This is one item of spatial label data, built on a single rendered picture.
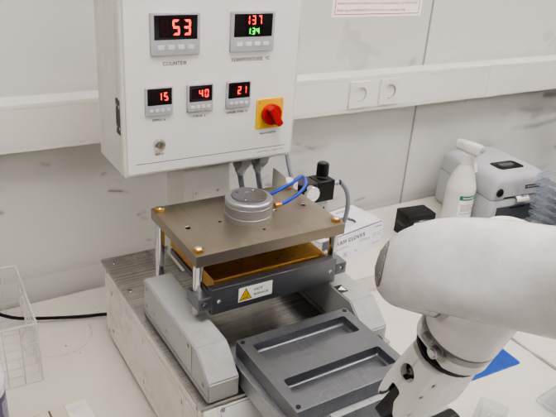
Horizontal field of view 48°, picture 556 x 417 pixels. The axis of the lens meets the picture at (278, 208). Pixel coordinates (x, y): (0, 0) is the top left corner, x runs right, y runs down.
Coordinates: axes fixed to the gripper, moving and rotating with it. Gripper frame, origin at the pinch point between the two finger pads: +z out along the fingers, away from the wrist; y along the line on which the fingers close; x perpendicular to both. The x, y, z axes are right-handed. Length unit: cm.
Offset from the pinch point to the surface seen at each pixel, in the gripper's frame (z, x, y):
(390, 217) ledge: 47, 66, 70
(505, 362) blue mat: 32, 10, 53
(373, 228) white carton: 37, 56, 52
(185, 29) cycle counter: -18, 62, -6
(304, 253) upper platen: 6.6, 32.1, 6.9
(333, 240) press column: 4.5, 31.8, 12.1
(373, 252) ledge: 42, 53, 52
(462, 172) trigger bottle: 27, 60, 82
